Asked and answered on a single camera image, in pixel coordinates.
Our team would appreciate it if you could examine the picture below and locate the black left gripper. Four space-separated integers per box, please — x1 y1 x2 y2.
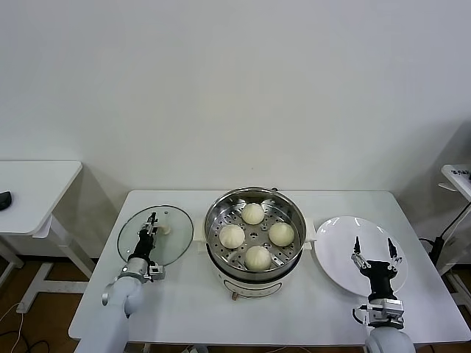
132 211 163 263

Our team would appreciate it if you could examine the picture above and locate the white steamed baozi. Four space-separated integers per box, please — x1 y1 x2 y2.
268 222 296 248
219 224 246 249
244 245 273 271
241 202 265 225

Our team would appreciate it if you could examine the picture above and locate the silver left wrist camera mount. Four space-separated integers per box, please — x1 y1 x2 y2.
148 263 167 283

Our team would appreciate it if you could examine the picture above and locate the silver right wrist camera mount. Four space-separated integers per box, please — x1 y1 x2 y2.
362 298 405 329

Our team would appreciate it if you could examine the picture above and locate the round glass pot lid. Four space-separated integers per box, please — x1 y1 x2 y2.
116 204 195 268

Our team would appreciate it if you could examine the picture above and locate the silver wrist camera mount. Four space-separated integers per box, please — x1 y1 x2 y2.
362 298 405 329
148 263 167 283

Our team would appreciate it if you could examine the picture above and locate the thin black cable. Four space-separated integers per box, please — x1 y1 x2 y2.
18 338 51 353

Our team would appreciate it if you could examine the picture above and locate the stainless steel steamer pot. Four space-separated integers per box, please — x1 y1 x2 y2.
204 186 308 280

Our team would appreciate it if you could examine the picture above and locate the white labelled stand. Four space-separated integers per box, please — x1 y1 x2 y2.
439 163 471 202

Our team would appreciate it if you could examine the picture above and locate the white side table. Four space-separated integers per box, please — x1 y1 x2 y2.
0 160 99 314

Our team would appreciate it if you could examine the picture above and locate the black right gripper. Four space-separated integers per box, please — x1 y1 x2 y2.
351 236 404 299

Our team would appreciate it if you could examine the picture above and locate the black power cable with adapter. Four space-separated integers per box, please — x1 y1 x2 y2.
419 200 471 265

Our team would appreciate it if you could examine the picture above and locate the white table frame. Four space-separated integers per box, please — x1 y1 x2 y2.
437 235 471 307

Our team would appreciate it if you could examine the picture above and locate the thin white cable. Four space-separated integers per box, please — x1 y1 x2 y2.
0 302 26 353

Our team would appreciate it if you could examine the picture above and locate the white oval plate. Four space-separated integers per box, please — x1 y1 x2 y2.
314 215 409 299

